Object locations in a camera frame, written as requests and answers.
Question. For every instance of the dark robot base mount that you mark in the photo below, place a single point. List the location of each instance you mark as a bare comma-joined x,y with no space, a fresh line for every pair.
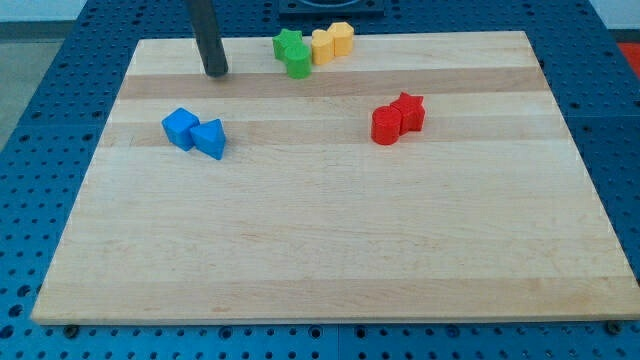
289,8

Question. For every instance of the yellow hexagon block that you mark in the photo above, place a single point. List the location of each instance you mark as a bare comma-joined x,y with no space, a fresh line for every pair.
343,35

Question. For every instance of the red cylinder block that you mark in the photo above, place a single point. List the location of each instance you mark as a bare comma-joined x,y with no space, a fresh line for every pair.
386,125

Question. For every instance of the yellow heart block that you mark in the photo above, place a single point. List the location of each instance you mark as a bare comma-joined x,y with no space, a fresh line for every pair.
322,44

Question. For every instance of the green cylinder block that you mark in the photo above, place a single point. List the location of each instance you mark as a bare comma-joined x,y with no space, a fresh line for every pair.
298,61

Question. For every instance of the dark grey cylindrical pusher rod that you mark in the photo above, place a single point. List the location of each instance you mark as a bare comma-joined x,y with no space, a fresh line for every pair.
208,37

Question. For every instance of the green star block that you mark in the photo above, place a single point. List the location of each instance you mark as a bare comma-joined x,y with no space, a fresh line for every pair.
284,39

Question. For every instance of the red star block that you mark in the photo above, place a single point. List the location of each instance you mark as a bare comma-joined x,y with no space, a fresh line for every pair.
413,112

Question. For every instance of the blue perforated table plate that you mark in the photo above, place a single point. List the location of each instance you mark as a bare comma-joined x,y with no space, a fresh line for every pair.
46,157

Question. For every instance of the blue triangle block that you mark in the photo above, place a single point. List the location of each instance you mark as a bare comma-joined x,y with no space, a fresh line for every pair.
210,138

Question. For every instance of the blue cube block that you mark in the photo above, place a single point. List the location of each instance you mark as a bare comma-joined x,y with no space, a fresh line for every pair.
177,127

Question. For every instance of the light wooden board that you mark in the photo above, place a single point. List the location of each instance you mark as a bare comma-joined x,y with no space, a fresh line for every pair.
487,214

